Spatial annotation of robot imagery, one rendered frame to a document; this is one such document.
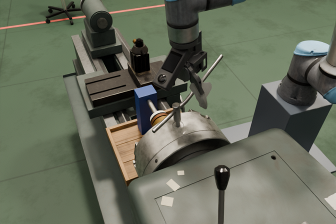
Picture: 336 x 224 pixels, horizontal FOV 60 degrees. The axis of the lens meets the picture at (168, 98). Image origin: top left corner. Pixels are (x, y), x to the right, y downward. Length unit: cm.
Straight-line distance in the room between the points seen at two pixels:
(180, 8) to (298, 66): 64
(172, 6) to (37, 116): 238
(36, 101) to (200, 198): 253
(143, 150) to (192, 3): 46
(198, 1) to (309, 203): 52
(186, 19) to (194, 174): 37
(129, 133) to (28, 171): 132
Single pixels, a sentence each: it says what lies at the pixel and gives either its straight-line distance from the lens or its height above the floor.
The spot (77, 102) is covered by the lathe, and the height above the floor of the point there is 54.
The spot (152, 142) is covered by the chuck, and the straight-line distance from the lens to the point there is 88.
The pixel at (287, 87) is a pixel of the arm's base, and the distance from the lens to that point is 123.
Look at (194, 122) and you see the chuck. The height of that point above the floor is 123.
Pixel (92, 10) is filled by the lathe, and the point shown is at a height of 114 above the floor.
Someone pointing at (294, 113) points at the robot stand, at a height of 110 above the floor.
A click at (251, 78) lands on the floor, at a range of 321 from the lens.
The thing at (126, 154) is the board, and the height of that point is 88.
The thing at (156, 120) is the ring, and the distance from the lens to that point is 106.
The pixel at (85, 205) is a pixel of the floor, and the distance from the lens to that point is 221.
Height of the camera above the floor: 187
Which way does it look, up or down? 41 degrees down
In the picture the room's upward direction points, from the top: straight up
